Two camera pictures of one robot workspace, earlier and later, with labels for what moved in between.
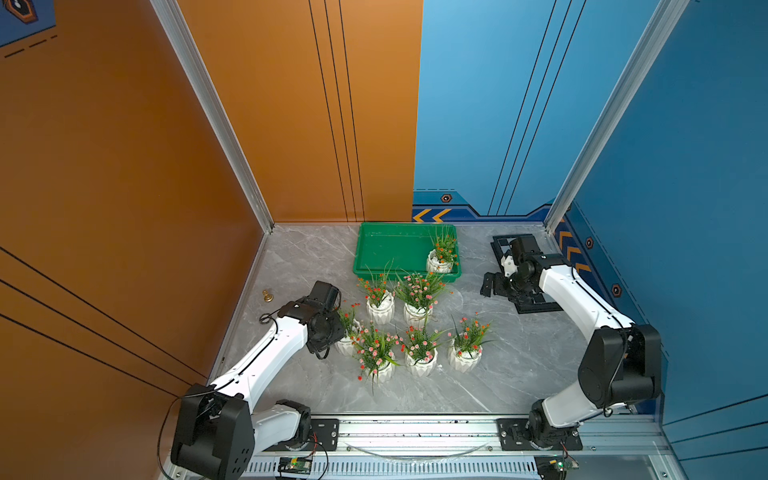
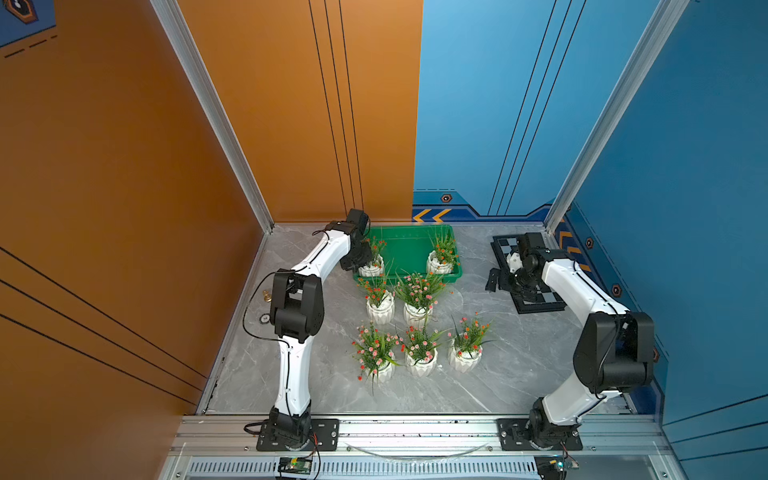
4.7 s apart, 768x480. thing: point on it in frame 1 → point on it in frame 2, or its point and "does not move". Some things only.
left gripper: [339, 331] → [349, 265]
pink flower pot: [418, 294] does not move
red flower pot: [380, 301] does not move
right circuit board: [554, 467] does not move
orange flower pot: [444, 256] does not move
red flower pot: [346, 345] → [377, 265]
